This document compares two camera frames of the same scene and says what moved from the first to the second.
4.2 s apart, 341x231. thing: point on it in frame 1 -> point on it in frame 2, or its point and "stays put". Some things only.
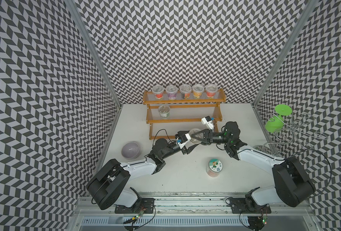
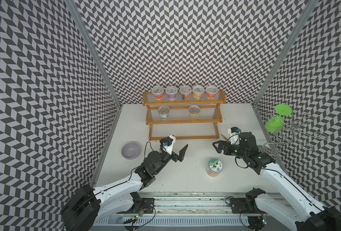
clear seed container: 198,89 stays put
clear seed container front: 164,110 stays put
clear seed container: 171,91 stays put
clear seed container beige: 192,131 -> 193,111
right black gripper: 205,134 -> 221,143
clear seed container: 185,90 stays put
